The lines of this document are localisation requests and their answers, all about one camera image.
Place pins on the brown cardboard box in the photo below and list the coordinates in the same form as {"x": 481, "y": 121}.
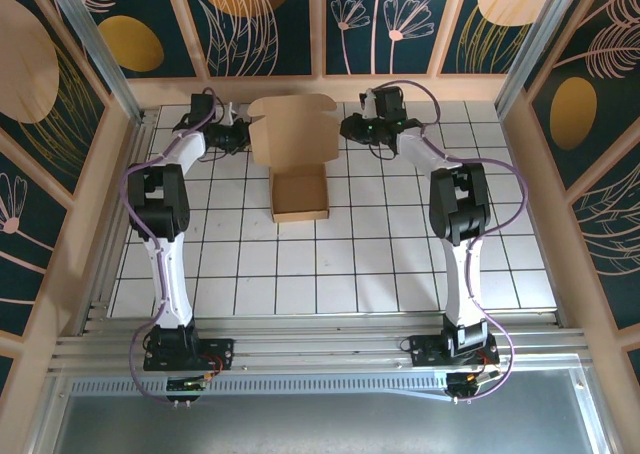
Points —
{"x": 295, "y": 134}

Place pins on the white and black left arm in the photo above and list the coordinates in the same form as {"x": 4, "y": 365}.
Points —
{"x": 167, "y": 274}

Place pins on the grey sheet metal tray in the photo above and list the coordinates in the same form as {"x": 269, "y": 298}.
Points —
{"x": 320, "y": 429}

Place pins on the aluminium corner post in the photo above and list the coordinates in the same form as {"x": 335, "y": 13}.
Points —
{"x": 102, "y": 59}
{"x": 536, "y": 49}

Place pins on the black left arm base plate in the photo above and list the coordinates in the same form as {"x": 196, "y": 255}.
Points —
{"x": 222, "y": 346}

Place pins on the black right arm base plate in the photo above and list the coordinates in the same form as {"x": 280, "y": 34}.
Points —
{"x": 425, "y": 349}

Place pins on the aluminium extrusion table frame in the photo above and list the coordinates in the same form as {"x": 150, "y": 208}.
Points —
{"x": 320, "y": 346}

